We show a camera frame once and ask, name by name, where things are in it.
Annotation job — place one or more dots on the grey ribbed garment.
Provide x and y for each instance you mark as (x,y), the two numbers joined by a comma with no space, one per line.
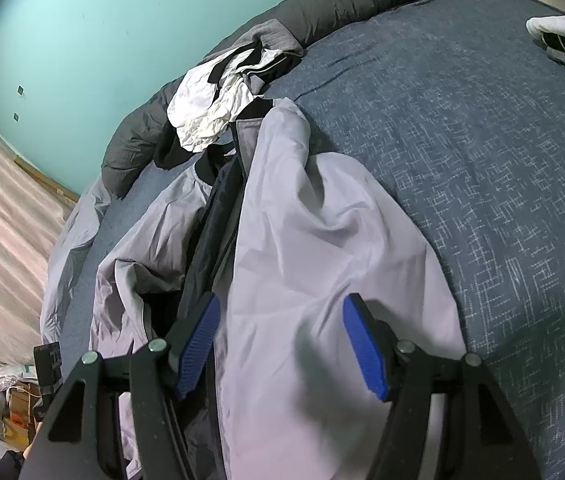
(272,35)

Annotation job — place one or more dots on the white crumpled garment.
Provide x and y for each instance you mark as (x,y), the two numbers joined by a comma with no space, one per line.
(202,105)

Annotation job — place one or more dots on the pale pink curtain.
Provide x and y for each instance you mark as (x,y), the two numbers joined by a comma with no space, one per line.
(2,240)

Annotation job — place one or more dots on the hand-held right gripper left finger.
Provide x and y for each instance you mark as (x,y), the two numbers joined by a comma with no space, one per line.
(197,345)

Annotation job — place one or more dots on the black crumpled garment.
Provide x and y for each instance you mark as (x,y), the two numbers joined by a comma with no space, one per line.
(167,147)

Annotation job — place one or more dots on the light grey jacket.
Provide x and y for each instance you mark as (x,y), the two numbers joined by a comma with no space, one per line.
(287,240)

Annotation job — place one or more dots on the folded white shirt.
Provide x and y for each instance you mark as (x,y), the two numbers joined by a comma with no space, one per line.
(562,22)

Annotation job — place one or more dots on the wooden frame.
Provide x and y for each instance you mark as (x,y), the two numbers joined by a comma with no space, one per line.
(47,180)

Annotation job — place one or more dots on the light grey blanket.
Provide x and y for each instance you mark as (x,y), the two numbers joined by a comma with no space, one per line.
(70,255)

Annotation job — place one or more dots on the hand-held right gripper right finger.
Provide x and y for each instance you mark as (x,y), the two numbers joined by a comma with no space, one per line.
(365,345)

